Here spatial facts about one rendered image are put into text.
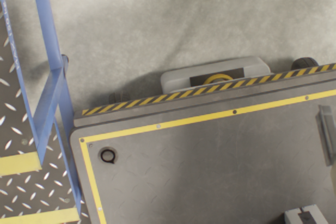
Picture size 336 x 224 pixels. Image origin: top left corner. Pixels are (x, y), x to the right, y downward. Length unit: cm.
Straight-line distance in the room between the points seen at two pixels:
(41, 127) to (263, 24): 72
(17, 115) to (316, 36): 91
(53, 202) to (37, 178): 6
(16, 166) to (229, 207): 55
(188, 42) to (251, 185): 42
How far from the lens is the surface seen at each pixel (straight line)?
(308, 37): 149
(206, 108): 113
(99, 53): 141
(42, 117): 99
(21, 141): 85
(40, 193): 112
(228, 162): 119
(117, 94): 134
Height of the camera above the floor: 137
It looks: 70 degrees down
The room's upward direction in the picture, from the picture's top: 164 degrees clockwise
